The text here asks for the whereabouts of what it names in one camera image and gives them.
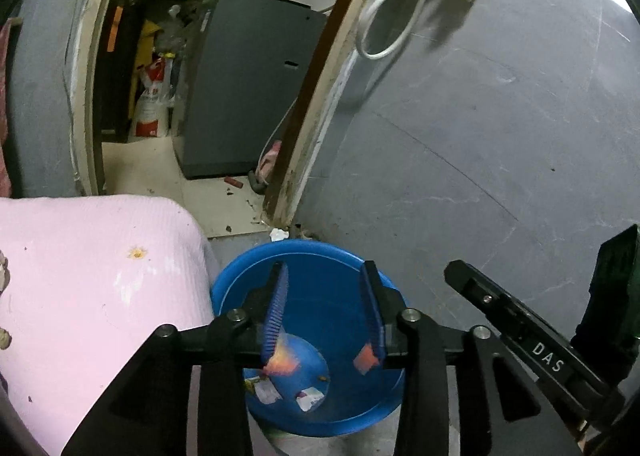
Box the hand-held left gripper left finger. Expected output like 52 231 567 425
60 260 291 456

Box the yellow bag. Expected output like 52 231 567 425
127 18 161 107

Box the white paper scrap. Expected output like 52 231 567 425
252 376 281 404
295 387 328 412

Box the pink rag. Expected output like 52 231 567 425
256 140 283 184

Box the white hose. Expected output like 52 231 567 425
355 0 446 61

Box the wooden door frame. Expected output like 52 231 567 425
65 0 401 229

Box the orange snack wrapper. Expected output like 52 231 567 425
260 336 383 377

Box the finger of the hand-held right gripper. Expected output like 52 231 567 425
444 260 626 432

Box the blue plastic basin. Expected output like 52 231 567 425
210 239 408 438

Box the grey washing machine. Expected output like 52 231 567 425
172 0 328 180

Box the light pink towel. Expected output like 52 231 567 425
0 195 213 456

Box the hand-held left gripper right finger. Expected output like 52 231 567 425
361 260 583 456

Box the pile of wrappers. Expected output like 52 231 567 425
0 250 13 352

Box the white rice sack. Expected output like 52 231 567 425
131 56 171 138

